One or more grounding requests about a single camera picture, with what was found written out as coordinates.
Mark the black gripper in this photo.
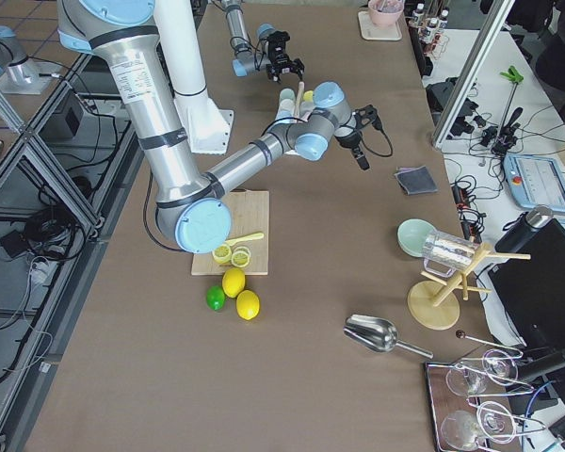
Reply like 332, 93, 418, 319
334, 127, 370, 170
266, 40, 305, 84

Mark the teal green cup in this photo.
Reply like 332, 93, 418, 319
279, 88, 296, 105

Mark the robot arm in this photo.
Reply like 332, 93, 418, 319
57, 1, 359, 253
212, 0, 305, 83

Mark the yellow cup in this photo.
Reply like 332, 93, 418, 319
302, 90, 314, 105

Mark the light blue cup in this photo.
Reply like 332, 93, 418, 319
275, 107, 295, 124

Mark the grey cloth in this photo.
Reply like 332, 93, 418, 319
395, 166, 438, 196

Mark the white tray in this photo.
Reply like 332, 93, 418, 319
358, 10, 402, 41

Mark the green bowl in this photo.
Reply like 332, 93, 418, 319
396, 218, 436, 258

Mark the pink bowl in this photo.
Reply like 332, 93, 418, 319
367, 0, 404, 27

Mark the wooden cutting board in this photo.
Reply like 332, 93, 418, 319
190, 188, 270, 277

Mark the clear glass pitcher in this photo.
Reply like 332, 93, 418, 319
422, 230, 478, 278

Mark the black power strip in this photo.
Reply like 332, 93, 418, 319
451, 183, 484, 243

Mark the yellow plastic knife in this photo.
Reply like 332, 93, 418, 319
224, 232, 265, 247

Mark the lemon slice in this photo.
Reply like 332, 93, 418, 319
230, 246, 251, 268
212, 243, 232, 265

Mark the wooden mug tree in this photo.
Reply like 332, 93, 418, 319
407, 243, 531, 331

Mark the yellow lemon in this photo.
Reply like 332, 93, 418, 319
222, 267, 246, 299
236, 290, 261, 320

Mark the blue teach pendant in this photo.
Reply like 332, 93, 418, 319
503, 154, 565, 215

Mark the metal scoop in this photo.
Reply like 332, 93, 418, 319
343, 314, 433, 359

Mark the green lime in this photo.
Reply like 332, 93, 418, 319
205, 285, 226, 311

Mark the black monitor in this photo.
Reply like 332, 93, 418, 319
489, 219, 565, 348

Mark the wine glass rack tray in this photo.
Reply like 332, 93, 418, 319
425, 363, 548, 451

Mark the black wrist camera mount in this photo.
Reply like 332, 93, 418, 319
353, 105, 383, 132

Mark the white wire cup holder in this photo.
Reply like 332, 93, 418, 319
276, 80, 312, 156

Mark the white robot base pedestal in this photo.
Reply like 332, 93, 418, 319
153, 0, 234, 154

